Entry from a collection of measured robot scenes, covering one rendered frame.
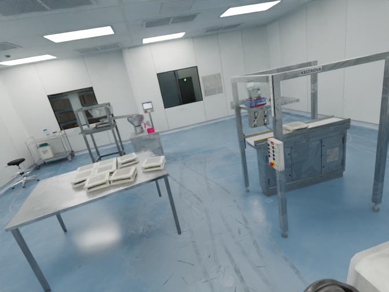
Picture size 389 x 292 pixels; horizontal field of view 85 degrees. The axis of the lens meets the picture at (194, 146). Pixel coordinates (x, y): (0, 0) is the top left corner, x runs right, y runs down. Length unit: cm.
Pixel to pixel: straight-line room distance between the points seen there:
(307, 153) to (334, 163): 48
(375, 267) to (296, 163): 266
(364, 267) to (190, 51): 733
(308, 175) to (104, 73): 624
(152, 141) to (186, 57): 372
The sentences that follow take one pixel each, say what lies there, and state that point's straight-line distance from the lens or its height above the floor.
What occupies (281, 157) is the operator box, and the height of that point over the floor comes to 97.
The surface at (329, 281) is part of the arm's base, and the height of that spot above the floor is 137.
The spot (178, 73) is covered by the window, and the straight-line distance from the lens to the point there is 746.
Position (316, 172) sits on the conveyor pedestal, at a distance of 342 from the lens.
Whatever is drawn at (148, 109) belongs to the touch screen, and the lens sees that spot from 496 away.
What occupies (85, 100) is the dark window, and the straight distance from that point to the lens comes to 760.
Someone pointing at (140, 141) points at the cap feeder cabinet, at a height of 63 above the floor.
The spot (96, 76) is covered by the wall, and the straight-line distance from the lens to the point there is 750.
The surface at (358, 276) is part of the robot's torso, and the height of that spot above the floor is 134.
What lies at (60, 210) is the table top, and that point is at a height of 82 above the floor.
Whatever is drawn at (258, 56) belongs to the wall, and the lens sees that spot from 843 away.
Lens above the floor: 177
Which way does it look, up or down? 18 degrees down
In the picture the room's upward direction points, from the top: 11 degrees counter-clockwise
